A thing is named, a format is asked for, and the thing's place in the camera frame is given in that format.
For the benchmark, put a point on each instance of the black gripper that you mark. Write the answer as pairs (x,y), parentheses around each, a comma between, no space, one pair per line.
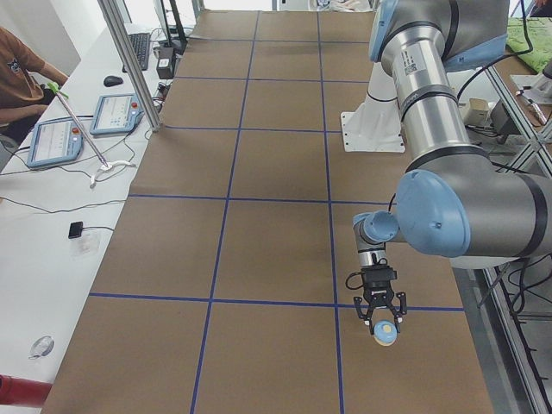
(379,294)

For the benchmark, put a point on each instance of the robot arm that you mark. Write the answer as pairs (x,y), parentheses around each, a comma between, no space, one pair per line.
(450,202)

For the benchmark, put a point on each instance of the small black box device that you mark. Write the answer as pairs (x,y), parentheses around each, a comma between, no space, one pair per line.
(76,229)

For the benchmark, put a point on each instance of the black power adapter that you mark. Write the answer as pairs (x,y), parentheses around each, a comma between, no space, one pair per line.
(165,63)

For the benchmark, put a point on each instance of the teach pendant far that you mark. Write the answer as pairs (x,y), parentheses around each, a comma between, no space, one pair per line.
(116,114)

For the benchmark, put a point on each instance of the teach pendant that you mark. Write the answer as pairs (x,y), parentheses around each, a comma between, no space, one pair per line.
(54,143)
(116,114)

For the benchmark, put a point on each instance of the clear tape roll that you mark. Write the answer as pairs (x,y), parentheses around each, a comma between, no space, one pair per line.
(42,347)

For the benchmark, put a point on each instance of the black computer mouse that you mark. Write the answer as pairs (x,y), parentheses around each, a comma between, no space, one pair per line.
(112,80)

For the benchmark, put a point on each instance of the black keyboard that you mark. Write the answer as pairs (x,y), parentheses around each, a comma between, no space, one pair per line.
(141,43)

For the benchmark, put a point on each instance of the teach pendant near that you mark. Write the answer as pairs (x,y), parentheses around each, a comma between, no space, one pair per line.
(54,143)

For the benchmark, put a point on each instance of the metal rod with green tip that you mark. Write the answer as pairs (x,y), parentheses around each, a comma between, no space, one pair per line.
(55,88)

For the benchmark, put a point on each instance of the person in brown shirt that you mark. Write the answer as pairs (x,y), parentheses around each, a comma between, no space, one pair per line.
(23,100)

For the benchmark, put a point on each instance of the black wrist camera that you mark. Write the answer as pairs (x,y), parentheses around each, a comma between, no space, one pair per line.
(375,274)

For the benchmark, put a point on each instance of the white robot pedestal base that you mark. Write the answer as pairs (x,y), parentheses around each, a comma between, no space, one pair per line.
(374,126)

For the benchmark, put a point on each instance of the aluminium frame post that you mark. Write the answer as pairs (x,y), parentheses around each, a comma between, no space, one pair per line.
(115,24)

